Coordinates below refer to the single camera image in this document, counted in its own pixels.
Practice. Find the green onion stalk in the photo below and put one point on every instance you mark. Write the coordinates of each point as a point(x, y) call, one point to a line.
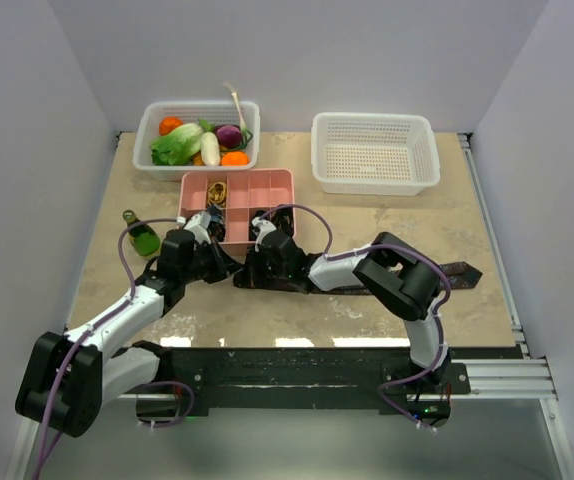
point(247, 136)

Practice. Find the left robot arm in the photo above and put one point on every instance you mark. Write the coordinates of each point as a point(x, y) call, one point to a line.
point(71, 376)

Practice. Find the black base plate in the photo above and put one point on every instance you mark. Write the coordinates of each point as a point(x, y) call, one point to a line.
point(199, 380)

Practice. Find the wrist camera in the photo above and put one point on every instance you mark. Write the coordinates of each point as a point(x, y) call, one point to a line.
point(265, 228)
point(198, 226)

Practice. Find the orange tomato back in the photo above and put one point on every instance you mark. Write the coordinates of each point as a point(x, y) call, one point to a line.
point(168, 124)

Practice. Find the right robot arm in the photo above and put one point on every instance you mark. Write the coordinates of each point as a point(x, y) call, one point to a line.
point(406, 283)

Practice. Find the aluminium frame rail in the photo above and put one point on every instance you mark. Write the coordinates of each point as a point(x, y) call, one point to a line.
point(513, 378)

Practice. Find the rolled dark blue tie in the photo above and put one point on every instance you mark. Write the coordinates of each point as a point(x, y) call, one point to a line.
point(217, 226)

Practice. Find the purple onion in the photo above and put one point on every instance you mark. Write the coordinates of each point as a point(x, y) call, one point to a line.
point(229, 136)

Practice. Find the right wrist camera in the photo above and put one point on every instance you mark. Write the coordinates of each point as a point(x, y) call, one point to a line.
point(265, 228)

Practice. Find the green glass bottle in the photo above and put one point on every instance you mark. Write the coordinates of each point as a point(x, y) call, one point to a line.
point(143, 238)

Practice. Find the brown patterned tie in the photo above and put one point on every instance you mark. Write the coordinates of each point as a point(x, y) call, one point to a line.
point(461, 276)

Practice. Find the white radish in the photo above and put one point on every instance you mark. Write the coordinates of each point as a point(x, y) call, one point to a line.
point(210, 150)

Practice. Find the pink divided organizer tray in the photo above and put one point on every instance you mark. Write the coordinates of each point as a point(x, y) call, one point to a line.
point(247, 192)

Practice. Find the rolled yellow tie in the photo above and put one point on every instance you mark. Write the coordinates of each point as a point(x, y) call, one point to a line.
point(217, 193)

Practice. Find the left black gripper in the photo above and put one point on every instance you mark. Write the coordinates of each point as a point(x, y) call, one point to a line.
point(228, 265)

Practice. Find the white empty basket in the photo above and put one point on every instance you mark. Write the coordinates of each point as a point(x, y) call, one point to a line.
point(374, 154)

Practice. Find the rolled black orange tie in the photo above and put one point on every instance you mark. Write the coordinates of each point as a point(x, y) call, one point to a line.
point(283, 220)

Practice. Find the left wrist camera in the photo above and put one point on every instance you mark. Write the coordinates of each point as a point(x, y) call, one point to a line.
point(198, 226)

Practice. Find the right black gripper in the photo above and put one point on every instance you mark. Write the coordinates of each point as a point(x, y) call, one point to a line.
point(252, 266)

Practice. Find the green lettuce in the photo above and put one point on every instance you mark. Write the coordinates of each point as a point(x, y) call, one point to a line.
point(178, 147)

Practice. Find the orange front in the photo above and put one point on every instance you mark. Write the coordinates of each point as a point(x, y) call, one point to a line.
point(234, 159)

